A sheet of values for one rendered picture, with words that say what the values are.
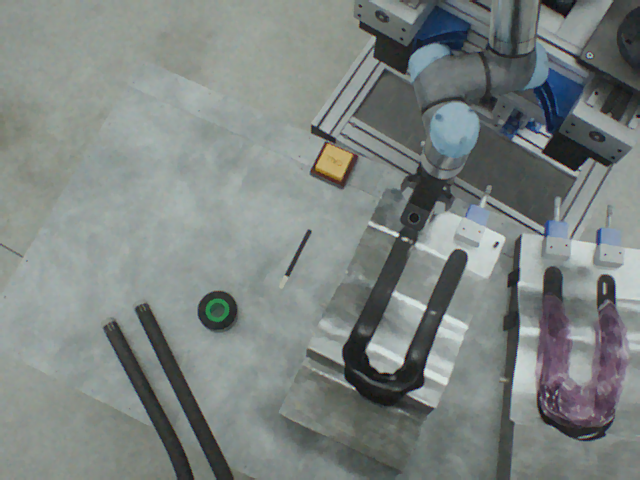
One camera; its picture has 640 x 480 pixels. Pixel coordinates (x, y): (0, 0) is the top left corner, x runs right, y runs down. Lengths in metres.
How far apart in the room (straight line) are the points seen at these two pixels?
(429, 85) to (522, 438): 0.66
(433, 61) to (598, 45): 0.44
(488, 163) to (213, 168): 0.98
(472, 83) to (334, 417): 0.67
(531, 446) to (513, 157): 1.12
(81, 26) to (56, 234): 1.30
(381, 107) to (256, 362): 1.08
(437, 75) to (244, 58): 1.50
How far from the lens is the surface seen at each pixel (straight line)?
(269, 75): 2.68
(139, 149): 1.73
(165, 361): 1.54
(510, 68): 1.31
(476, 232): 1.54
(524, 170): 2.39
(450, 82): 1.28
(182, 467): 1.49
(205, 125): 1.73
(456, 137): 1.22
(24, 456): 2.51
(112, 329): 1.60
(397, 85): 2.44
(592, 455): 1.54
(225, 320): 1.56
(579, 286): 1.63
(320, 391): 1.50
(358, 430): 1.50
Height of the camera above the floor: 2.36
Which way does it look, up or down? 74 degrees down
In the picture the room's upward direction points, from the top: 2 degrees clockwise
